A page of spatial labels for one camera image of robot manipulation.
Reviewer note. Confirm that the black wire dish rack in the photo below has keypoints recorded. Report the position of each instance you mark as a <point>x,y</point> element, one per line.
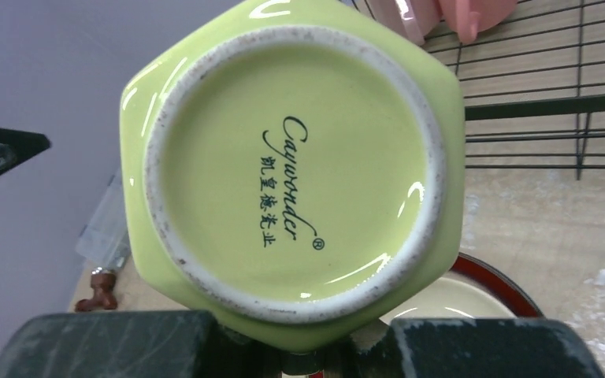
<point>534,87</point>

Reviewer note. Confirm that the cream painted plate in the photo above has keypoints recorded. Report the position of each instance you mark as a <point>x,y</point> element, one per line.
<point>451,296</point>

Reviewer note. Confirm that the green faceted mug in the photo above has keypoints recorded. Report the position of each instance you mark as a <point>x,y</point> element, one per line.
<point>294,168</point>

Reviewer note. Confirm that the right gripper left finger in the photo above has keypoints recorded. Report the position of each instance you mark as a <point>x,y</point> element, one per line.
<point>124,344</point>

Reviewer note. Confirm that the red rimmed plate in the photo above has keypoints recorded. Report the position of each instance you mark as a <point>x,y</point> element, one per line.
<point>497,284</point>

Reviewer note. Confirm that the brown faucet tap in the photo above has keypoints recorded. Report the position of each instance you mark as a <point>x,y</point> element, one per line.
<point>103,284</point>

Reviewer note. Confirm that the clear plastic organizer box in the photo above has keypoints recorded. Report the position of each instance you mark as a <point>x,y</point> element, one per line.
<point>104,239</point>

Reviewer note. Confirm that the light pink faceted mug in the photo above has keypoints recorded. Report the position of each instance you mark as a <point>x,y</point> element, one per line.
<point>415,19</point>

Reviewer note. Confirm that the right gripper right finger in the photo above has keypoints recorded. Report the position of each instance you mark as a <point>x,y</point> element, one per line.
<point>519,347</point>

